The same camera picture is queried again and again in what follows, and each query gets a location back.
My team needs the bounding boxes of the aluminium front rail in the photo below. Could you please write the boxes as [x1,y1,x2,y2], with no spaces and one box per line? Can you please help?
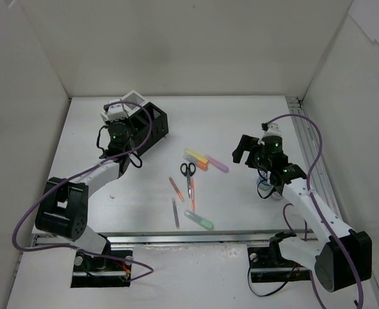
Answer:
[31,229,315,247]

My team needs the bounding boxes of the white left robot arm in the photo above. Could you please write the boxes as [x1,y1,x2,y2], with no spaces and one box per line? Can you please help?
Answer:
[35,120,137,270]

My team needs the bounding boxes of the purple gel pen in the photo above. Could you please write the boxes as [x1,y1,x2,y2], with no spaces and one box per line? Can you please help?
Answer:
[171,198,180,229]

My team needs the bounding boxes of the aluminium side rail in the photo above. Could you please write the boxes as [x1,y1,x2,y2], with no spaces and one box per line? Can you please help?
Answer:
[285,97,379,307]

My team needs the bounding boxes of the orange highlighter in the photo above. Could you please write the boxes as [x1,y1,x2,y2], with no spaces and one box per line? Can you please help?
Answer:
[183,154,208,171]

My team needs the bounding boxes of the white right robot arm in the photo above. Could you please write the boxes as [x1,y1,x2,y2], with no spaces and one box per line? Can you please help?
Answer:
[232,135,372,292]

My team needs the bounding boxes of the purple highlighter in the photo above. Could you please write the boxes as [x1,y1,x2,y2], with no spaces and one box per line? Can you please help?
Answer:
[205,155,229,173]

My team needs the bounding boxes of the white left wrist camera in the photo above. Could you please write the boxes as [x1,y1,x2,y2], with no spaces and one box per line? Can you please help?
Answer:
[101,99,129,122]

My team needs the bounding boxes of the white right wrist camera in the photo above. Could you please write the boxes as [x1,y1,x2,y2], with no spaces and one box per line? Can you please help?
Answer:
[262,122,282,138]

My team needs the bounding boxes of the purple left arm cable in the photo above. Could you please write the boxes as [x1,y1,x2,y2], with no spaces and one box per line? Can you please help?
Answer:
[12,100,155,283]

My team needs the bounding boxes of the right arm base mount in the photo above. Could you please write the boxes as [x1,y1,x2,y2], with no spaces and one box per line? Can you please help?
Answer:
[247,247,310,283]

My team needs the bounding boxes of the green highlighter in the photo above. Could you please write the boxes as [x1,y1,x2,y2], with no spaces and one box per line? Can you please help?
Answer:
[184,210,214,230]

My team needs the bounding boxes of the orange gel pen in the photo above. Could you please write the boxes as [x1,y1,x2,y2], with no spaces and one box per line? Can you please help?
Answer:
[169,177,185,203]

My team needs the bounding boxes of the clear jar of rubber bands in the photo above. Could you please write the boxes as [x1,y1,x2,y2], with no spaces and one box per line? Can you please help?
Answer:
[271,191,284,200]

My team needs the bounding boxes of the yellow highlighter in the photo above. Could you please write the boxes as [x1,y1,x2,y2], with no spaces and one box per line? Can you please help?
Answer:
[183,148,208,164]

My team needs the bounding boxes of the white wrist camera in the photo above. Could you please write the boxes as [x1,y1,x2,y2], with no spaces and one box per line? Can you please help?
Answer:
[262,122,282,138]
[101,99,129,122]

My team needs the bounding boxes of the red-orange gel pen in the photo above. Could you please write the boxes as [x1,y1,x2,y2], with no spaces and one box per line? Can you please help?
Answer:
[190,177,196,212]

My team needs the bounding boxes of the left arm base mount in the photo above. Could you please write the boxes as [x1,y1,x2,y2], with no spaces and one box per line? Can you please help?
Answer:
[70,252,131,288]

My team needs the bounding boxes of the black mesh double container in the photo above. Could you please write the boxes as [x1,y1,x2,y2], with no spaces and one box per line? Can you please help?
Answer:
[124,101,171,158]

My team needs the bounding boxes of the white mesh double container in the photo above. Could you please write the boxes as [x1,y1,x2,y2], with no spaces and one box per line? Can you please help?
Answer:
[110,90,149,118]

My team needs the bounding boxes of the black handled scissors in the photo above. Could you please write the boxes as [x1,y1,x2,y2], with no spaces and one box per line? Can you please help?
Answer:
[180,162,196,198]

